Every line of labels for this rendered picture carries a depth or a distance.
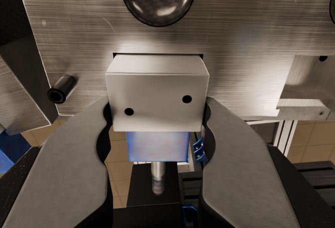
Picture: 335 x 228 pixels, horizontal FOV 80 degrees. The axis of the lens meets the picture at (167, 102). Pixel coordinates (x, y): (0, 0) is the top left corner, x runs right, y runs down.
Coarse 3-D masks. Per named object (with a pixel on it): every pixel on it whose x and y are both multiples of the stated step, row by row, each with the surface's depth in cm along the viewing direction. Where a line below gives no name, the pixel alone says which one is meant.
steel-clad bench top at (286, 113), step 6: (282, 108) 25; (288, 108) 25; (294, 108) 25; (300, 108) 25; (306, 108) 25; (312, 108) 25; (318, 108) 25; (324, 108) 25; (282, 114) 25; (288, 114) 26; (294, 114) 26; (300, 114) 26; (306, 114) 26; (312, 114) 26; (318, 114) 26; (324, 114) 26; (330, 114) 26
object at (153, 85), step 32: (128, 64) 10; (160, 64) 10; (192, 64) 11; (128, 96) 10; (160, 96) 10; (192, 96) 10; (128, 128) 11; (160, 128) 11; (192, 128) 11; (160, 160) 14; (160, 192) 18
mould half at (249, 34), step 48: (48, 0) 10; (96, 0) 10; (192, 0) 11; (240, 0) 10; (288, 0) 10; (48, 48) 11; (96, 48) 12; (144, 48) 12; (192, 48) 12; (240, 48) 12; (288, 48) 12; (96, 96) 13; (240, 96) 13
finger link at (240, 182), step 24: (216, 120) 9; (240, 120) 9; (216, 144) 8; (240, 144) 8; (264, 144) 8; (216, 168) 7; (240, 168) 7; (264, 168) 7; (216, 192) 6; (240, 192) 6; (264, 192) 6; (216, 216) 6; (240, 216) 6; (264, 216) 6; (288, 216) 6
